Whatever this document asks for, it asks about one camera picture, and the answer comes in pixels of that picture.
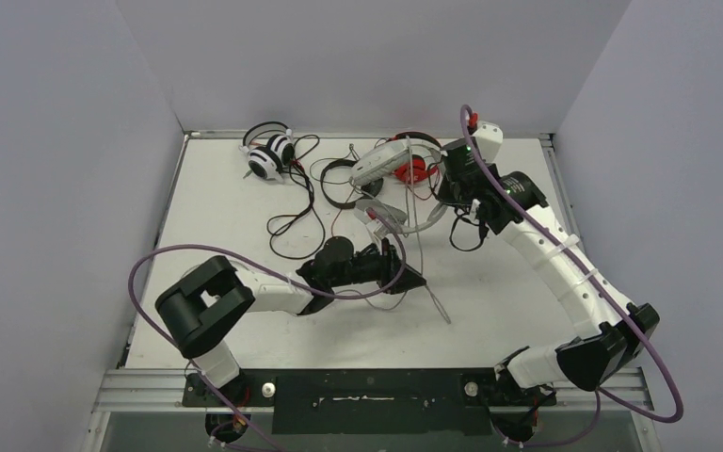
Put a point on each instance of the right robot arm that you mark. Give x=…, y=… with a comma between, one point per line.
x=604, y=320

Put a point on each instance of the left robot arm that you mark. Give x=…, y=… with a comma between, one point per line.
x=201, y=309

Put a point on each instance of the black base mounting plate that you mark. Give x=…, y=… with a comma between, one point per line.
x=471, y=401

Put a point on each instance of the red headphones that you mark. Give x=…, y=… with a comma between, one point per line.
x=416, y=170

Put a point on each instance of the grey white headphones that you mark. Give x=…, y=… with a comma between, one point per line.
x=378, y=162

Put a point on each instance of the aluminium frame rail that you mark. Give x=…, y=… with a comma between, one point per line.
x=334, y=312

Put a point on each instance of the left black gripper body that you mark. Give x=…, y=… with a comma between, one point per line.
x=377, y=266

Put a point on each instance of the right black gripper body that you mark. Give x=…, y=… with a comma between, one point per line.
x=447, y=189

